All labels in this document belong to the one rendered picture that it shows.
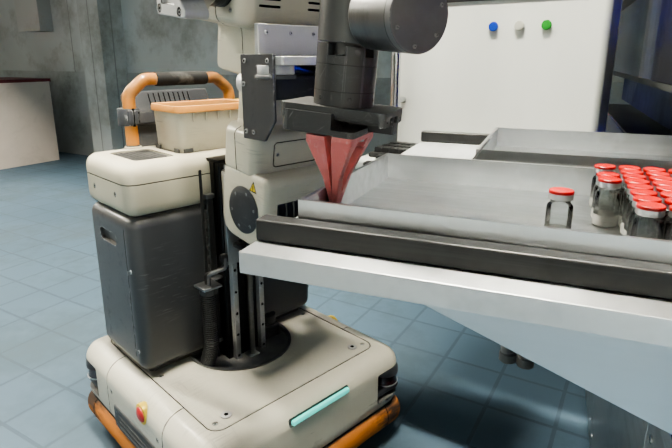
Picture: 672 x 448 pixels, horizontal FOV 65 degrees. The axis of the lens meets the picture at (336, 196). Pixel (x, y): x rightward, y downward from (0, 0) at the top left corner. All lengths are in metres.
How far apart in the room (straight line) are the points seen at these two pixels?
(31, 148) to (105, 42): 1.36
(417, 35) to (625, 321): 0.25
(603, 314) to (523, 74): 1.00
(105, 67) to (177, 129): 4.26
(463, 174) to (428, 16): 0.30
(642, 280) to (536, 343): 0.12
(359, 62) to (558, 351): 0.30
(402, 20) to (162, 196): 0.95
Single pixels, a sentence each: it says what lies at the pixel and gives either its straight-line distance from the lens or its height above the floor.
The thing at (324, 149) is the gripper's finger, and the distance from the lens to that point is 0.49.
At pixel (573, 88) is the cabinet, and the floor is 0.97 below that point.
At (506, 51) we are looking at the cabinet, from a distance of 1.36.
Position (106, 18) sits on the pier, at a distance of 5.63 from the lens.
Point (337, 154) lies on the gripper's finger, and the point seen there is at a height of 0.95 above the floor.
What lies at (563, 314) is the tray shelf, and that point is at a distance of 0.39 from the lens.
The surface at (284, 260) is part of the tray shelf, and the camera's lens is 0.43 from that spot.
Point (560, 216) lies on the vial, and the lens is 0.49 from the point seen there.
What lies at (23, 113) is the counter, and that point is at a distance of 6.09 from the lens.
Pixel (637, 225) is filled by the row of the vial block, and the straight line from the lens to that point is 0.47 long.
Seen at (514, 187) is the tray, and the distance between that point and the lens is 0.68.
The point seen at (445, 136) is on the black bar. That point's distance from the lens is 1.04.
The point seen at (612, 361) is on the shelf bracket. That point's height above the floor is 0.80.
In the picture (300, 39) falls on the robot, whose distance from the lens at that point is 1.11.
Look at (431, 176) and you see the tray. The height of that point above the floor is 0.89.
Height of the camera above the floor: 1.04
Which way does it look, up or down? 15 degrees down
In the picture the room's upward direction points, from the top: straight up
